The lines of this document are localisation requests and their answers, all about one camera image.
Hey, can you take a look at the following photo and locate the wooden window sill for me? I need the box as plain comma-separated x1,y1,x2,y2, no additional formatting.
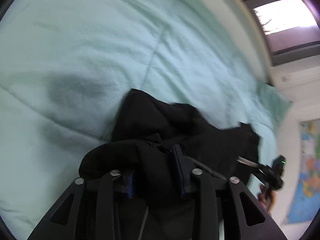
234,0,274,86

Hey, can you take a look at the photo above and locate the mint green quilted duvet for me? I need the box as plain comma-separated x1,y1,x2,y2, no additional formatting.
1,0,290,239

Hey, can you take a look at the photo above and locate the world map wall poster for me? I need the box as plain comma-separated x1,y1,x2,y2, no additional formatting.
286,119,319,224

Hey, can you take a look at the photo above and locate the person right hand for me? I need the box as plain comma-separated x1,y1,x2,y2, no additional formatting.
257,184,277,214

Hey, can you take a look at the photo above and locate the dark framed window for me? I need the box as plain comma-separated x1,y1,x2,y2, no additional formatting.
242,0,319,66

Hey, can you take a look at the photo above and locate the black hooded winter jacket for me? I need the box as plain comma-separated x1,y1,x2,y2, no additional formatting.
78,88,261,240

